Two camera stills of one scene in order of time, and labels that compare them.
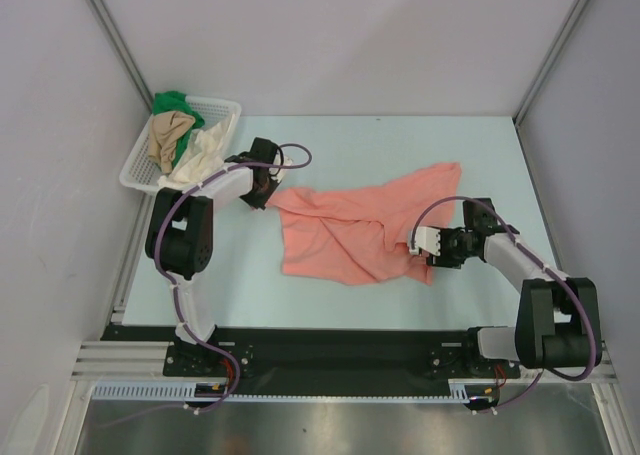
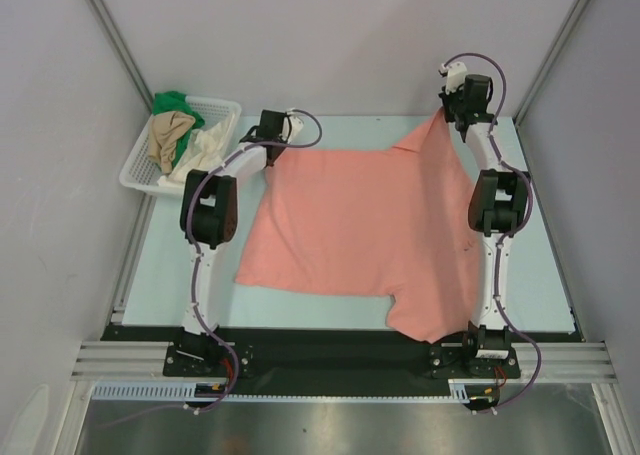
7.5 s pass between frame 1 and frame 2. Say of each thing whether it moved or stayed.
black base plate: stayed
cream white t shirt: stayed
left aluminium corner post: stayed
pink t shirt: moved
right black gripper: moved
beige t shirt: stayed
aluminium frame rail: stayed
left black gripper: moved
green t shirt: stayed
